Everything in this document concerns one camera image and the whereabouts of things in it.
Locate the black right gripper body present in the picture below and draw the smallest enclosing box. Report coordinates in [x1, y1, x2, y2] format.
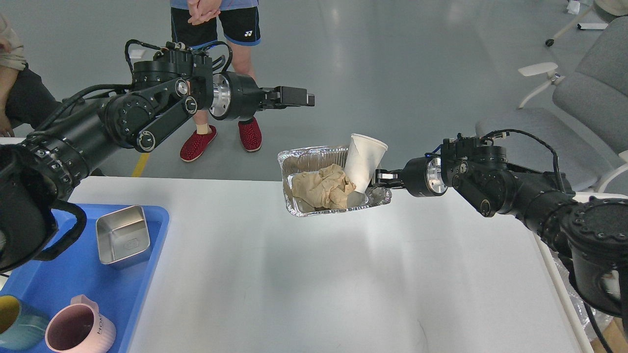
[393, 156, 448, 197]

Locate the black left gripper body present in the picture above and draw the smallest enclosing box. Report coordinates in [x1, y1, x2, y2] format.
[209, 71, 274, 121]

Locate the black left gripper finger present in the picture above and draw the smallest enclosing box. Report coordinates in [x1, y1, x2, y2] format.
[262, 86, 315, 109]

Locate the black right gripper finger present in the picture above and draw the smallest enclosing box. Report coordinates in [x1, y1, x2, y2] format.
[374, 169, 405, 189]

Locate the white paper cup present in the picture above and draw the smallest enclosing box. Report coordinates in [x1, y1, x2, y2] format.
[344, 133, 388, 194]

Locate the brown paper napkin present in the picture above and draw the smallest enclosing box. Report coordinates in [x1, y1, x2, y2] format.
[291, 164, 355, 209]

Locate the aluminium foil tray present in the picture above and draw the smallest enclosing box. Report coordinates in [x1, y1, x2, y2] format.
[278, 145, 392, 217]

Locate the square stainless steel tray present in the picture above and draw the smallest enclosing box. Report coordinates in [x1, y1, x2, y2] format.
[96, 205, 151, 270]

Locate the pink mug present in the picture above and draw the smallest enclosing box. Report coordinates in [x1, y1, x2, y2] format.
[45, 294, 116, 353]

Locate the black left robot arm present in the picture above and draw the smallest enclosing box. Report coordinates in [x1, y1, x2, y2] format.
[0, 42, 315, 273]

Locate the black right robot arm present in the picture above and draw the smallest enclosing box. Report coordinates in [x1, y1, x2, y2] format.
[371, 129, 628, 320]

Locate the standing person in shorts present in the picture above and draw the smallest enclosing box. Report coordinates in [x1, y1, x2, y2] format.
[170, 0, 262, 162]

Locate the white chair base far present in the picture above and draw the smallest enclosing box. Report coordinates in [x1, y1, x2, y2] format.
[545, 0, 628, 47]

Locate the grey office chair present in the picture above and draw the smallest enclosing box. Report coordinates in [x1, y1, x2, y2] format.
[475, 17, 628, 194]

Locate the seated person in black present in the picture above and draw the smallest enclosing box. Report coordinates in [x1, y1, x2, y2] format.
[0, 16, 60, 138]

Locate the blue plastic tray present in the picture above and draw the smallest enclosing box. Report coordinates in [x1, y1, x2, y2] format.
[1, 204, 170, 353]

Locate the white side table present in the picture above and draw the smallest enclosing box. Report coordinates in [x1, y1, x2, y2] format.
[0, 137, 25, 147]

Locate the white waste bin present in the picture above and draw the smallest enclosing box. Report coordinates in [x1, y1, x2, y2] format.
[525, 191, 627, 323]

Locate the teal ceramic mug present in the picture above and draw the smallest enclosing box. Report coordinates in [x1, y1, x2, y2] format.
[0, 295, 50, 351]

